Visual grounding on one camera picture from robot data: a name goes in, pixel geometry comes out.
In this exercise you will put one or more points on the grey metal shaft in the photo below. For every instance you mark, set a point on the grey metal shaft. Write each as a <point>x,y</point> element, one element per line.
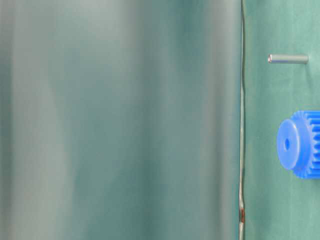
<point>287,59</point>

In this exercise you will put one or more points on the blue plastic gear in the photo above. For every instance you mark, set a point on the blue plastic gear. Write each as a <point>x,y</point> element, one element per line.
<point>298,144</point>

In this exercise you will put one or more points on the green backdrop curtain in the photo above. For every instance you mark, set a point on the green backdrop curtain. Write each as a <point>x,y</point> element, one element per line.
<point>119,119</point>

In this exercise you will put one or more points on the green table mat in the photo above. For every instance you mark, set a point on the green table mat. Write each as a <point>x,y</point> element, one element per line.
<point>278,205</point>

